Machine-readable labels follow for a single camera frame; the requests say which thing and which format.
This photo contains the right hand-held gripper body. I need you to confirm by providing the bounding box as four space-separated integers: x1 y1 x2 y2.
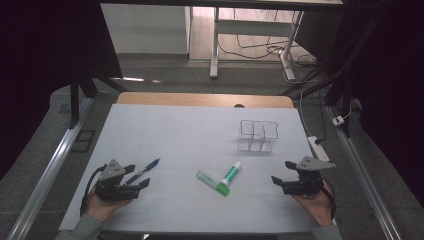
281 155 337 197

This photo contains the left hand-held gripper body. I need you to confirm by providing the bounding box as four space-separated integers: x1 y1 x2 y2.
94 159 141 203

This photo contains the blue pen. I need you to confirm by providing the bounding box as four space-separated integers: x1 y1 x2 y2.
123 157 161 187

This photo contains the clear pen holder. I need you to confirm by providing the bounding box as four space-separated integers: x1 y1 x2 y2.
236 119 280 154

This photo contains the green glue stick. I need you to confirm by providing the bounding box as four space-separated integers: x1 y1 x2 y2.
220 161 242 188

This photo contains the green highlighter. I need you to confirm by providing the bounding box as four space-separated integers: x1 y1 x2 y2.
196 170 231 197

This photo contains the person's right hand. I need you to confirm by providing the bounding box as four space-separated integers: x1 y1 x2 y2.
292 181 334 228

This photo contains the person's left hand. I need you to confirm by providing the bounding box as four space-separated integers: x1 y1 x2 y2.
83 186 133 223

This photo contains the white power strip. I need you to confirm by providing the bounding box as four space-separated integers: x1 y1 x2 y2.
307 135 330 162

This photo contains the dark floor plate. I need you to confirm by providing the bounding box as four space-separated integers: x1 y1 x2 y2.
71 129 97 154

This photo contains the black metal stand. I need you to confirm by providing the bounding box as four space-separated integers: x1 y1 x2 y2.
281 0 384 138
68 66 128 129

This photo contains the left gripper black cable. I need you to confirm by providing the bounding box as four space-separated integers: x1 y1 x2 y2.
79 164 108 216

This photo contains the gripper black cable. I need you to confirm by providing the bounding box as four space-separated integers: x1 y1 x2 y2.
79 164 108 216
321 178 337 221

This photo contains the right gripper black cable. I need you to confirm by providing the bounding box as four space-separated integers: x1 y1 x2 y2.
321 178 337 221

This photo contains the black power cable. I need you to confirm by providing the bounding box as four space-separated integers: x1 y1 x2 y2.
314 88 328 145

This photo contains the white power strip cable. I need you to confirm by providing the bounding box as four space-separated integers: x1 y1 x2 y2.
298 88 313 138

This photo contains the aluminium rail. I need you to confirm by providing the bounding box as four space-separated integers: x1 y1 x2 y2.
6 96 96 240
326 105 403 240

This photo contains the tangle of floor cables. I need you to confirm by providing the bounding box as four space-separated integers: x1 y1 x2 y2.
218 8 318 68

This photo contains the white desk frame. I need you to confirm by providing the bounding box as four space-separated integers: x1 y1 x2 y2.
209 5 305 82

